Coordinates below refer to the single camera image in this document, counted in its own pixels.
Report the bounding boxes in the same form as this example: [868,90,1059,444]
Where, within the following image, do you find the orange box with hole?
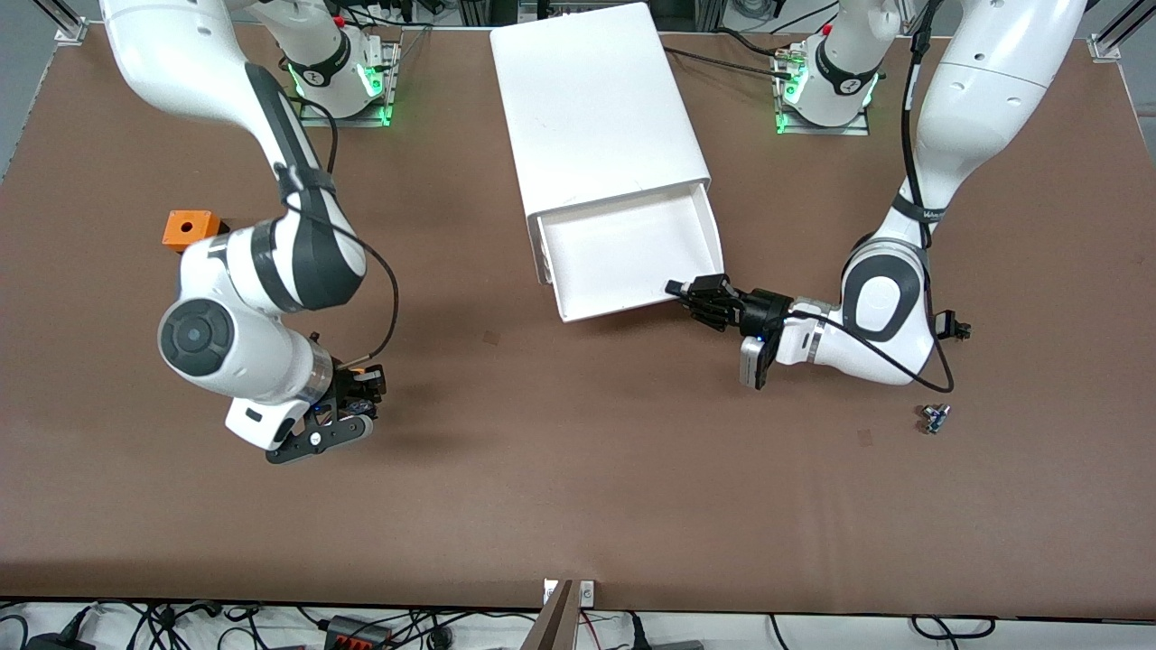
[163,209,228,255]

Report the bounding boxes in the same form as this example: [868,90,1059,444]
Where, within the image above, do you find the black power strip red switches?
[323,615,396,650]

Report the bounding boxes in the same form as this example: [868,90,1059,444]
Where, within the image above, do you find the white plastic drawer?
[536,183,726,324]

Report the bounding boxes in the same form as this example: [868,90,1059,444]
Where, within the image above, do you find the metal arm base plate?
[298,41,401,128]
[774,43,873,137]

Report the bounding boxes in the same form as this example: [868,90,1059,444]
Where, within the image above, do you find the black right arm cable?
[275,113,401,367]

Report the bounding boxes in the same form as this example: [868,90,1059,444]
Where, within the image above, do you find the brown wooden post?
[519,580,579,650]

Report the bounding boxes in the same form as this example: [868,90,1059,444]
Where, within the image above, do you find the white drawer cabinet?
[489,2,713,286]

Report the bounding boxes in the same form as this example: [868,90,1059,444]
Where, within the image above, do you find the aluminium frame profile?
[32,0,91,46]
[1088,0,1156,62]

